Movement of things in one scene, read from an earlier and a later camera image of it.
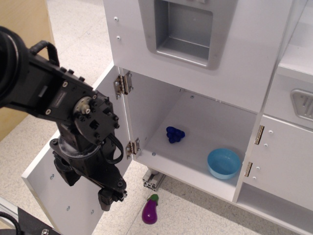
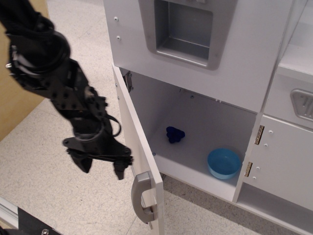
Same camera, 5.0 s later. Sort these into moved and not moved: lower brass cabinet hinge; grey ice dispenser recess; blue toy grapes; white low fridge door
Moved: white low fridge door
Not moved: blue toy grapes; grey ice dispenser recess; lower brass cabinet hinge
